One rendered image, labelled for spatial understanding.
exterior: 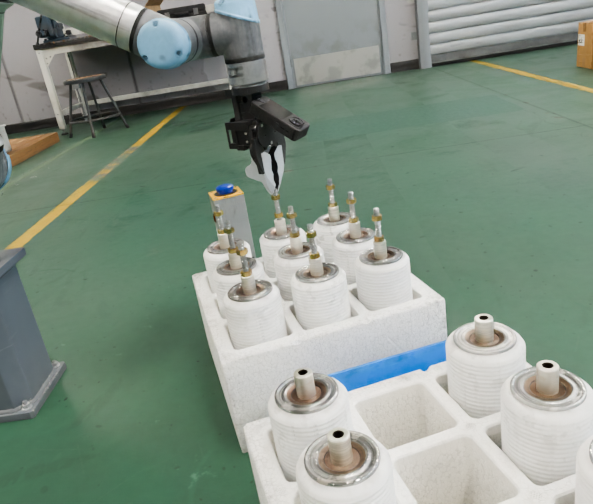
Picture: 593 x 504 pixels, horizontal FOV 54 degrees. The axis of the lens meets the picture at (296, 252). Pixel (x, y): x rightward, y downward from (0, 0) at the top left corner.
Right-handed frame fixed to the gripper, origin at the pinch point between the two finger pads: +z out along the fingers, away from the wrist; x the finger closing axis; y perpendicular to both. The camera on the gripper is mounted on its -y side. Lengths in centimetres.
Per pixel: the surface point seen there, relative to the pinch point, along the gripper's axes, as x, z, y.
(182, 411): 30.8, 35.0, 6.3
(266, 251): 4.6, 12.3, 1.5
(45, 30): -200, -50, 384
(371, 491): 52, 11, -50
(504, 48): -499, 29, 118
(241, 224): -3.6, 10.7, 15.2
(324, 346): 21.1, 19.4, -22.5
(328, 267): 12.1, 9.7, -18.9
